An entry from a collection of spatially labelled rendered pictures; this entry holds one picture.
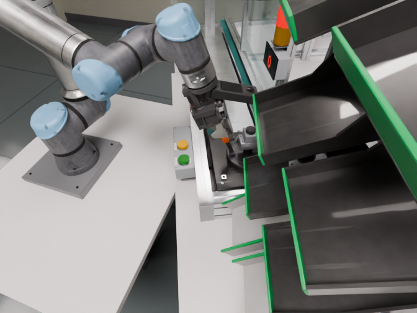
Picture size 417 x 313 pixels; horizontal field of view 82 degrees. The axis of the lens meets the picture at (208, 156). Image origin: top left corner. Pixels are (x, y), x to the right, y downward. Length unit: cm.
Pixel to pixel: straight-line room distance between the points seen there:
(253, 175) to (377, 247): 29
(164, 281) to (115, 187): 87
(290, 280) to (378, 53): 32
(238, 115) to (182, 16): 64
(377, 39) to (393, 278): 19
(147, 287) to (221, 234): 96
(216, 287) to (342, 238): 52
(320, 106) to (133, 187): 72
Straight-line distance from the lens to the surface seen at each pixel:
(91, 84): 48
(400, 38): 22
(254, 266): 61
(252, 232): 62
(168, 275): 167
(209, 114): 60
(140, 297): 168
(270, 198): 46
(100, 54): 51
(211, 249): 78
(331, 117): 35
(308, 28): 22
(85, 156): 97
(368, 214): 29
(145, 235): 83
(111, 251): 84
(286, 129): 35
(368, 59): 20
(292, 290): 42
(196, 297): 75
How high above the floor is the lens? 160
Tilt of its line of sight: 50 degrees down
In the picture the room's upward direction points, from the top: 2 degrees counter-clockwise
